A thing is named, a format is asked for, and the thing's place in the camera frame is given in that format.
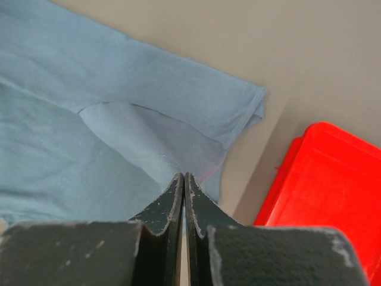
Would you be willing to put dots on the slate blue t shirt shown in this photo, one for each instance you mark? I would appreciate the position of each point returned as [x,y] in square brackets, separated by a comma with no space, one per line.
[95,124]

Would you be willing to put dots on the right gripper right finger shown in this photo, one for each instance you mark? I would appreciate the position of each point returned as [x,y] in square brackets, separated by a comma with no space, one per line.
[200,212]

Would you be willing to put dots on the red plastic bin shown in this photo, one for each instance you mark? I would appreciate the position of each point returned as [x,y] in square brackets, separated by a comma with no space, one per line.
[330,177]

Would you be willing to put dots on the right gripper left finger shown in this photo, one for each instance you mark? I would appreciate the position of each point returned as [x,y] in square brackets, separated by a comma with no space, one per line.
[158,255]

